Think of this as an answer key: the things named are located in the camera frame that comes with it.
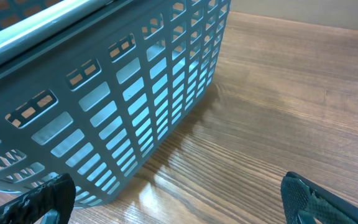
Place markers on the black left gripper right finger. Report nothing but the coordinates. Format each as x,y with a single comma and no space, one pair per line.
306,202

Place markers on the grey plastic shopping basket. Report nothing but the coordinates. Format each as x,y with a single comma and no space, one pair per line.
92,88

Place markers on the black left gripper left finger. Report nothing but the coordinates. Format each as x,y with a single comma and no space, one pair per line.
51,202

